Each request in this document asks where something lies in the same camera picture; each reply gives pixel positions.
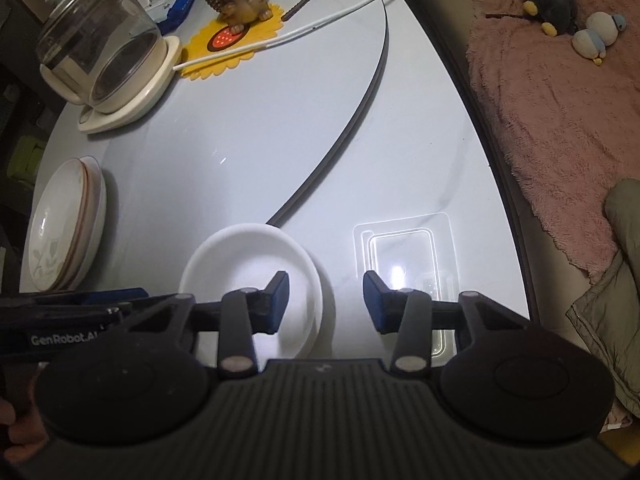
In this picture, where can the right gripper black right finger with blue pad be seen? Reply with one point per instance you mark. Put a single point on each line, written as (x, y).
(408, 313)

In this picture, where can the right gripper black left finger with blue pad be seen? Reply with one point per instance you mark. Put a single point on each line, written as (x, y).
(244, 313)

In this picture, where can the white bowl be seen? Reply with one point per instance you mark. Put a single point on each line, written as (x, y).
(241, 256)
(301, 324)

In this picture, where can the plate with pink rose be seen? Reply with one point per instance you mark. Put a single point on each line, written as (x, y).
(92, 228)

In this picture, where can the plate with grey branch print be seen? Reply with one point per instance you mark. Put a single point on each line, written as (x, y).
(68, 267)

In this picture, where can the plate with green leaf print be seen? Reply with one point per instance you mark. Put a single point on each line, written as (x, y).
(55, 223)

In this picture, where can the person's hand holding device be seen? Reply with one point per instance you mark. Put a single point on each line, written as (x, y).
(27, 434)

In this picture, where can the clear plastic tray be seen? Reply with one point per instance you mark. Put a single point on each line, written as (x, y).
(415, 252)

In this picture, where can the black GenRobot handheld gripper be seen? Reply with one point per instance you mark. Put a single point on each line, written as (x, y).
(35, 327)

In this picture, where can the round grey lazy susan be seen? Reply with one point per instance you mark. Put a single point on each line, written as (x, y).
(235, 148)

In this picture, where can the olive green jacket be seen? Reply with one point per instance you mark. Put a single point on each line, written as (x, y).
(606, 316)

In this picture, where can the pink sofa blanket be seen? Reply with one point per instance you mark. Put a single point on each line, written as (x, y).
(568, 127)

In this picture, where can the green stacked plastic stools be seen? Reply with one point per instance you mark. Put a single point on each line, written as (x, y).
(25, 160)

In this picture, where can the yellow sunflower mat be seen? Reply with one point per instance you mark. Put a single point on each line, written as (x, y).
(216, 38)

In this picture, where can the glass electric kettle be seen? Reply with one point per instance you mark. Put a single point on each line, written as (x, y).
(99, 53)

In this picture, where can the blue tissue pack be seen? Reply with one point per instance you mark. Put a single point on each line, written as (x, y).
(167, 14)

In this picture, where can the black plush toy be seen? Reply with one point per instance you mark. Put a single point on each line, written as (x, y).
(555, 17)

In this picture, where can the white blue penguin plush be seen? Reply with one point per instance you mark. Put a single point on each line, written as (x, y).
(601, 31)

